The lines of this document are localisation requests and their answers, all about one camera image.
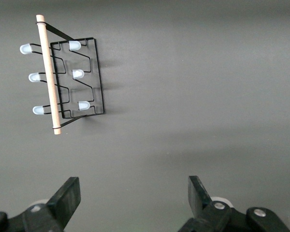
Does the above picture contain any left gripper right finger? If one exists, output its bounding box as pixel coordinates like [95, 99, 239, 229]
[178, 175, 290, 232]

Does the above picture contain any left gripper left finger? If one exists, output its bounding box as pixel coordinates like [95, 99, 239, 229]
[0, 176, 82, 232]

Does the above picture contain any black wire cup holder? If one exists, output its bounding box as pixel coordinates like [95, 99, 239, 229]
[19, 14, 106, 135]

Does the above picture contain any dark grey table mat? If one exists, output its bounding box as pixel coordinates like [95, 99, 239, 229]
[0, 0, 290, 232]

